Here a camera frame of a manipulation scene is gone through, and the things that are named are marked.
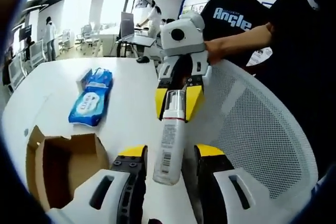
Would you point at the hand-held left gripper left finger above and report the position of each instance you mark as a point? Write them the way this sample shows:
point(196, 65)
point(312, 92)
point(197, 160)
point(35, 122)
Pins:
point(126, 182)

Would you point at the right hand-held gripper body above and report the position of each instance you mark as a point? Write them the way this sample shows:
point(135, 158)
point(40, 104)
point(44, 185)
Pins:
point(189, 40)

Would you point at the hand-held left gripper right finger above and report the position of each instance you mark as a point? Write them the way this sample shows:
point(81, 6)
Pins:
point(207, 171)

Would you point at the white pump bottle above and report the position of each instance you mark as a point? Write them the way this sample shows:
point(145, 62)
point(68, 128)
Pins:
point(170, 142)

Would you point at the brown cardboard shoe box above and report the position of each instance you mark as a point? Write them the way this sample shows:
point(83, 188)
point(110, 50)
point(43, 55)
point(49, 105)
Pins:
point(65, 166)

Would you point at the blue wet wipes pack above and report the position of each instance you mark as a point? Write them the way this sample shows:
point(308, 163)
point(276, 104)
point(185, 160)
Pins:
point(89, 103)

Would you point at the person's right hand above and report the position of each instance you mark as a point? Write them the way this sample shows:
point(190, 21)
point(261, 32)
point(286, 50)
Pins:
point(218, 49)

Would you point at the person's left hand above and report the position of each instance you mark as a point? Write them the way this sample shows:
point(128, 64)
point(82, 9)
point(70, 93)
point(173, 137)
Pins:
point(153, 221)

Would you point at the monitor on stand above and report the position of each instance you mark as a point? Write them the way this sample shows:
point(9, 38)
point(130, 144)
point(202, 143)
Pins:
point(127, 26)

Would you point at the white mesh office chair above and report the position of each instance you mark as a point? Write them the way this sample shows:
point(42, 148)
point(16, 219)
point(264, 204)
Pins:
point(257, 129)

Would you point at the white printed paper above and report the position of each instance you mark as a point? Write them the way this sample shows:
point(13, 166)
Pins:
point(260, 56)

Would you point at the person's black shirt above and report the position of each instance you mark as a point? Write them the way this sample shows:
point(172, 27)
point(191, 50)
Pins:
point(302, 77)

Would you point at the dark hanging monitor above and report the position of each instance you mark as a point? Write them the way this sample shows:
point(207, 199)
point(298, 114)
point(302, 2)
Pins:
point(25, 32)

